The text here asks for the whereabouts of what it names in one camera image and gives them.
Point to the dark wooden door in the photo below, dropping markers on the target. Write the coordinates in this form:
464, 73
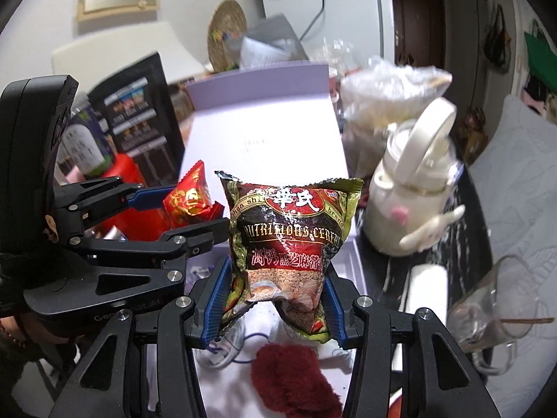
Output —
417, 21

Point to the grey sofa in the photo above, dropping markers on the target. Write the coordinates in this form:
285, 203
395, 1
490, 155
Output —
522, 183

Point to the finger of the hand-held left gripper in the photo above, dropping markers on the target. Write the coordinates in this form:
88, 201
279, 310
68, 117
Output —
148, 198
196, 236

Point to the red candy packet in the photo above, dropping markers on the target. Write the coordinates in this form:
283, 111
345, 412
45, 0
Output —
191, 200

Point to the clear plastic food bag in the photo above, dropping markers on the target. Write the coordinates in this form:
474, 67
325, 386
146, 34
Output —
383, 96

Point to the person's left forearm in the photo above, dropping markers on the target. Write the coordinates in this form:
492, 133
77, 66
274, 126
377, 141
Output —
30, 339

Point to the glass mug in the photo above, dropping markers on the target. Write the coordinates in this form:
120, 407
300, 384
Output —
478, 313

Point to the green tote bag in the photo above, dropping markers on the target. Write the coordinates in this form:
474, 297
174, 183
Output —
544, 61

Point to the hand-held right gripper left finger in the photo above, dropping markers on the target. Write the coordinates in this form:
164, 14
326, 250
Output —
217, 305

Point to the round woven mat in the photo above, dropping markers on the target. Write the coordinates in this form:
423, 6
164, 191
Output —
226, 30

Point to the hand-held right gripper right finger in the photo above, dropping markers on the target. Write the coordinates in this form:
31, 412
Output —
333, 311

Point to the clear bag with red item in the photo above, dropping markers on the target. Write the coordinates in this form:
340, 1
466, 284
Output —
335, 54

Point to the dark cereal snack packet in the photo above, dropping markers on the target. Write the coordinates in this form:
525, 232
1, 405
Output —
283, 248

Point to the white lidded teapot jar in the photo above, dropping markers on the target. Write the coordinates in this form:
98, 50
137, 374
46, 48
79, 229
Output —
391, 209

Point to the dark red fluffy cloth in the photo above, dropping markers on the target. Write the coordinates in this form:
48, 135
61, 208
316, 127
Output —
291, 379

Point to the hanging dark bags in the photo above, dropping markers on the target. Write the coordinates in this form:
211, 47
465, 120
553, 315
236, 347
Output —
497, 39

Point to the white ribbed bag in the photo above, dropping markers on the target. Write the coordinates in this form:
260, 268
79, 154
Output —
265, 54

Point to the red box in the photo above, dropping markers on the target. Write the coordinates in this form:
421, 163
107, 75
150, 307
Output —
126, 170

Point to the patterned label bottle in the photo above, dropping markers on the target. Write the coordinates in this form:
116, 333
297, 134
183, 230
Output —
87, 148

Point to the white fridge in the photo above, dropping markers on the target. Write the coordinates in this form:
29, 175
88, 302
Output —
348, 13

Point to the black printed box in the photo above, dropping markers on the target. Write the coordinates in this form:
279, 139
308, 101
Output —
139, 96

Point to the grey paper bag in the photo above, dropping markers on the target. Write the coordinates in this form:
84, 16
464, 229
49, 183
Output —
274, 28

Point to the wooden stir stick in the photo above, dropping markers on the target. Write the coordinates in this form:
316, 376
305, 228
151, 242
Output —
528, 321

